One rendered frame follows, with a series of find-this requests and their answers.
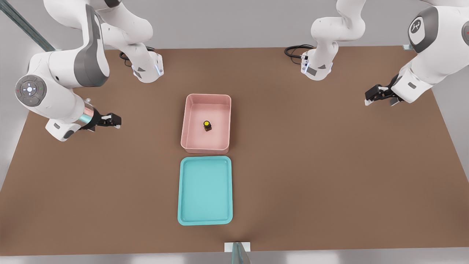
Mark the pink plastic box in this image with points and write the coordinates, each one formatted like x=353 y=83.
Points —
x=193 y=121

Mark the yellow and black button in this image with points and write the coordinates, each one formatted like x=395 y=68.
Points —
x=207 y=125

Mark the pale blue-green tray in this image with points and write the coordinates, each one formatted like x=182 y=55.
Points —
x=205 y=190

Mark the silver frame post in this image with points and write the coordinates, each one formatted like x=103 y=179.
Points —
x=238 y=251
x=27 y=25
x=407 y=47

